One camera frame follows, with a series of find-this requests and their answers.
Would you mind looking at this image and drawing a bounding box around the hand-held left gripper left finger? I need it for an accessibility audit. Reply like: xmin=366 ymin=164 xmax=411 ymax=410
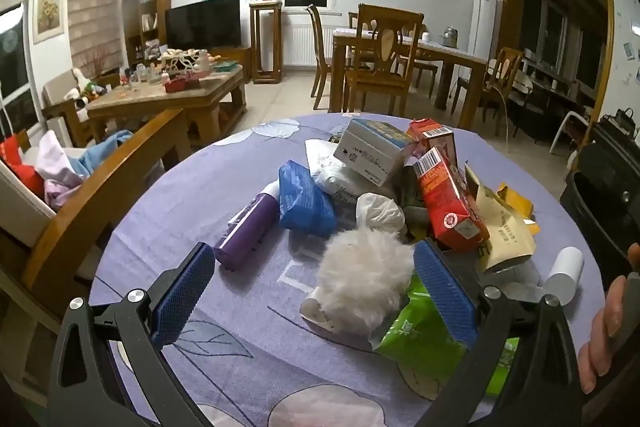
xmin=47 ymin=242 xmax=216 ymax=427

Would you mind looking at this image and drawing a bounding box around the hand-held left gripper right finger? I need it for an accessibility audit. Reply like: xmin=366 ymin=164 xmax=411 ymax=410
xmin=414 ymin=239 xmax=586 ymax=427

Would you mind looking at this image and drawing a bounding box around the green plastic packet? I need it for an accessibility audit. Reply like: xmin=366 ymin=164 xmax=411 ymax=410
xmin=374 ymin=274 xmax=521 ymax=403

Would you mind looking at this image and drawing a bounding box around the beige paper packet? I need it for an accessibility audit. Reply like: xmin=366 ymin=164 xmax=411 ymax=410
xmin=465 ymin=162 xmax=538 ymax=276

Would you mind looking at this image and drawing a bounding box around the person's right hand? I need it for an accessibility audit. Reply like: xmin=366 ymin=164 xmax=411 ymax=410
xmin=577 ymin=243 xmax=640 ymax=394

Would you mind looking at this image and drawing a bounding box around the white paper roll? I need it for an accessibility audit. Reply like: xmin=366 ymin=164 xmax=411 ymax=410
xmin=544 ymin=247 xmax=585 ymax=306

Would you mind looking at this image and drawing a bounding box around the white fluffy ball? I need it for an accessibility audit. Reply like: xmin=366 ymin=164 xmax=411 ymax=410
xmin=314 ymin=227 xmax=416 ymax=336

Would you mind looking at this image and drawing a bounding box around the black handbag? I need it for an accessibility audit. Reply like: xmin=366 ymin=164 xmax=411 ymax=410
xmin=599 ymin=107 xmax=640 ymax=135

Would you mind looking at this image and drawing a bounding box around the white metal chair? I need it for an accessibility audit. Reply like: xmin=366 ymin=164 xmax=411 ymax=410
xmin=549 ymin=108 xmax=592 ymax=156

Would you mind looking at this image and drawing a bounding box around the large red carton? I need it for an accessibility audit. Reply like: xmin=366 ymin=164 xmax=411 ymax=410
xmin=412 ymin=147 xmax=491 ymax=254

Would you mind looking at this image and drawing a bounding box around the purple plastic bottle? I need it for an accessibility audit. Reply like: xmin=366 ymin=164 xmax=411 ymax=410
xmin=214 ymin=184 xmax=281 ymax=271

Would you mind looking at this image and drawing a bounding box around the yellow packet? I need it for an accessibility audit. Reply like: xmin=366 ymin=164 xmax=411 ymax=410
xmin=495 ymin=183 xmax=536 ymax=220

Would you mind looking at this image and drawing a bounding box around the white crumpled bag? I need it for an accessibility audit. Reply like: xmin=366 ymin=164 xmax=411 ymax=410
xmin=355 ymin=192 xmax=407 ymax=239

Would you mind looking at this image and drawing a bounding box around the white paper cup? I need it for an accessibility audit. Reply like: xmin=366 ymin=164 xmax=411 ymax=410
xmin=300 ymin=292 xmax=337 ymax=329

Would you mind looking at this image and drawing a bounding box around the blue tissue pack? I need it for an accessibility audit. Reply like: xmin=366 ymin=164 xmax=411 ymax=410
xmin=277 ymin=159 xmax=339 ymax=238

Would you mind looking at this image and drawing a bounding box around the white plastic wipes pack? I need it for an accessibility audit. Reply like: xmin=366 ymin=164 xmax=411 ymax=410
xmin=305 ymin=139 xmax=398 ymax=208

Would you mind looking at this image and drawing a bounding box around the small red carton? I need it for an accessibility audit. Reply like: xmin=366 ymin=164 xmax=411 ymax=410
xmin=407 ymin=118 xmax=458 ymax=170

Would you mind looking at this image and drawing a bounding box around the white and blue box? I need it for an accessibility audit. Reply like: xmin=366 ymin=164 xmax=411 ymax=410
xmin=332 ymin=118 xmax=417 ymax=188

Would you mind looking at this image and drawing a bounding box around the blue cloth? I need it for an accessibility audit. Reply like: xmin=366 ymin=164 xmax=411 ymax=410
xmin=75 ymin=129 xmax=136 ymax=182

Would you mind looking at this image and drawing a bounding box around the wooden dining chair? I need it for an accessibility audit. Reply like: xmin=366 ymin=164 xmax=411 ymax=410
xmin=395 ymin=24 xmax=441 ymax=98
xmin=451 ymin=47 xmax=524 ymax=131
xmin=305 ymin=4 xmax=351 ymax=98
xmin=344 ymin=4 xmax=426 ymax=116

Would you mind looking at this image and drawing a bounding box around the pink cloth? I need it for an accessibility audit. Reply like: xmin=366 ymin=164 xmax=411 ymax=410
xmin=34 ymin=129 xmax=85 ymax=211

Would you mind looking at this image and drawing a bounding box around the wooden coffee table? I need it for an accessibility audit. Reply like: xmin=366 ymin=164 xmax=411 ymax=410
xmin=85 ymin=64 xmax=248 ymax=146

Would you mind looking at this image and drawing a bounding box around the red cloth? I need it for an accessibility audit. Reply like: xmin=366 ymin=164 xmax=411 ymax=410
xmin=0 ymin=133 xmax=47 ymax=198

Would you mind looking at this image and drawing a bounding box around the red box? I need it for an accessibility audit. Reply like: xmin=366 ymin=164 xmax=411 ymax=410
xmin=165 ymin=77 xmax=202 ymax=94

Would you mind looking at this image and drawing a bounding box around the wooden dining table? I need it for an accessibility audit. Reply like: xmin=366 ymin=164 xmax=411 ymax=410
xmin=330 ymin=27 xmax=488 ymax=130

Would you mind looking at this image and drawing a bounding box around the plush toy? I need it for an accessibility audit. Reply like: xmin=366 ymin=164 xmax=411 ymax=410
xmin=70 ymin=68 xmax=108 ymax=108

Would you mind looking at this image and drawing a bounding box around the white standing air conditioner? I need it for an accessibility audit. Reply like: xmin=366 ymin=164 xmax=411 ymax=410
xmin=467 ymin=0 xmax=499 ymax=58

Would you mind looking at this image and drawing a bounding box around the wooden armchair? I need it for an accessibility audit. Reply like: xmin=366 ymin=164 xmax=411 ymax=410
xmin=41 ymin=71 xmax=122 ymax=148

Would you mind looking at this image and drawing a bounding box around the wooden television stand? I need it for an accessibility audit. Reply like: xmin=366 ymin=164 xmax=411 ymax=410
xmin=210 ymin=46 xmax=253 ymax=74

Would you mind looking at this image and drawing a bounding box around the wooden plant stand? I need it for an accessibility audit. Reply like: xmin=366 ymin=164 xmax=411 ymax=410
xmin=249 ymin=0 xmax=284 ymax=84

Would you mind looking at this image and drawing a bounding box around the black flat television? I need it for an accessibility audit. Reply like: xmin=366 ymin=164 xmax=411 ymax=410
xmin=165 ymin=0 xmax=242 ymax=54

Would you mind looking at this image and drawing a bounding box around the white radiator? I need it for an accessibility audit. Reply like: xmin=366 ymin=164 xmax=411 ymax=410
xmin=282 ymin=24 xmax=351 ymax=68

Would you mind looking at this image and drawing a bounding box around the wooden bookshelf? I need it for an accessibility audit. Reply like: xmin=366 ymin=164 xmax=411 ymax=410
xmin=121 ymin=0 xmax=172 ymax=58

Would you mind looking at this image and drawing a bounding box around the striped window blind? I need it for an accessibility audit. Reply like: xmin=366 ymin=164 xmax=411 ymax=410
xmin=67 ymin=0 xmax=124 ymax=76

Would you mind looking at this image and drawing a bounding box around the sunflower picture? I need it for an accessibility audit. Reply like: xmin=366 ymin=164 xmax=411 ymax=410
xmin=32 ymin=0 xmax=65 ymax=46

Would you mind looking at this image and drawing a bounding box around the wooden sofa frame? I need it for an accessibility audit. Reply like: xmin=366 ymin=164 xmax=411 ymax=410
xmin=0 ymin=107 xmax=193 ymax=408

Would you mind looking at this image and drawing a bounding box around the wooden door frame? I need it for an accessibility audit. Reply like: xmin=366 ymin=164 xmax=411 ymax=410
xmin=502 ymin=0 xmax=615 ymax=130

